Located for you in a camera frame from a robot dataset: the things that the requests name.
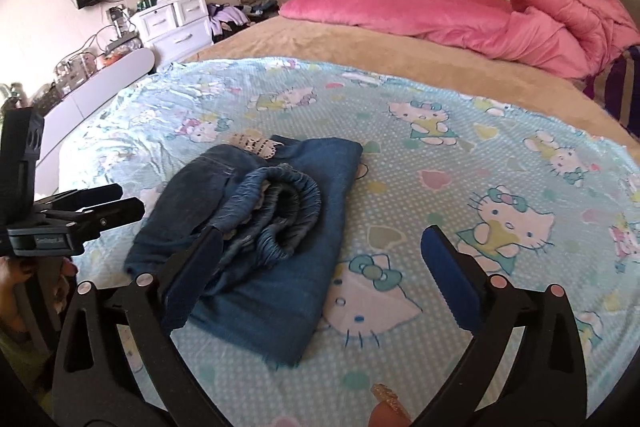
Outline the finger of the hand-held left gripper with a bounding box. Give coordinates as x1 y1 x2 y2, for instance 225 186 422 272
34 184 124 214
60 198 146 240

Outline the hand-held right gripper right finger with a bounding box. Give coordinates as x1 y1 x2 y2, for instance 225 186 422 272
415 226 588 427

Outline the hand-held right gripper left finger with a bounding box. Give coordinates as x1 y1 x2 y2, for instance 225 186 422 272
51 226 236 427

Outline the blue denim garment with lace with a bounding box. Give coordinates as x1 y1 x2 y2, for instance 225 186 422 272
124 134 365 368

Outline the person's left hand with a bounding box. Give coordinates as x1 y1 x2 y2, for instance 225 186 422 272
0 256 32 288

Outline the person's right hand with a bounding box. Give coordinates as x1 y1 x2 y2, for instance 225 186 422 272
367 383 413 427

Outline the clear plastic organizer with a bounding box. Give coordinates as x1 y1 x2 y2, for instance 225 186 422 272
54 52 98 95

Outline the pale lavender bed footboard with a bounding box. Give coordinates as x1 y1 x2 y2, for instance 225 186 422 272
37 48 156 168

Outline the light blue printed cat blanket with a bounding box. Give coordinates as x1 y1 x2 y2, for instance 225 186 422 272
57 56 640 427

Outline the white plastic drawer unit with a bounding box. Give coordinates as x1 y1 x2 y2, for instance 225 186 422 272
131 0 213 68

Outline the purple clothes pile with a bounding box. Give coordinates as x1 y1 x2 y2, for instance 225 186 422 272
207 4 251 42

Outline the beige bed blanket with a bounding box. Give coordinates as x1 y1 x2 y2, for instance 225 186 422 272
182 16 631 148

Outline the pink quilted comforter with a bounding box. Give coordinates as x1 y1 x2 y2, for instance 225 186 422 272
415 0 640 80

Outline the pink plush blanket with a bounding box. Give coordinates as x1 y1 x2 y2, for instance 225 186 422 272
279 0 516 42

